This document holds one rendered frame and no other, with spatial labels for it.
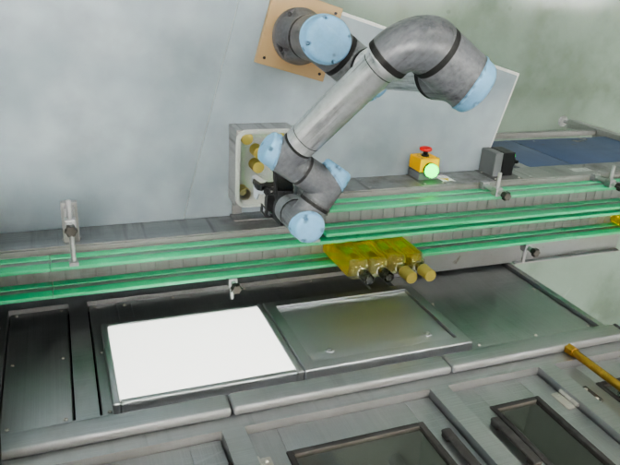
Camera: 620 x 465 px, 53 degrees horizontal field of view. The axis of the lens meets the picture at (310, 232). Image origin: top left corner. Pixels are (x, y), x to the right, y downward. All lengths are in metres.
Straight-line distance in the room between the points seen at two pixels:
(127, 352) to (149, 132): 0.59
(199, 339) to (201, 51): 0.76
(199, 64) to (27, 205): 0.59
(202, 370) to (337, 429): 0.34
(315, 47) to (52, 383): 1.00
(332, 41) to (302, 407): 0.86
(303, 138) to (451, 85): 0.32
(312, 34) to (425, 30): 0.41
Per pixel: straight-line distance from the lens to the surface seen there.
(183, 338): 1.62
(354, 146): 1.95
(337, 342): 1.62
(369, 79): 1.27
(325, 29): 1.59
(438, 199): 1.91
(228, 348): 1.57
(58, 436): 1.38
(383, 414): 1.47
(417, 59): 1.24
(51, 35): 1.71
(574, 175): 2.33
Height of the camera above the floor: 2.45
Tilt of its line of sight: 59 degrees down
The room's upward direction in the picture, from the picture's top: 136 degrees clockwise
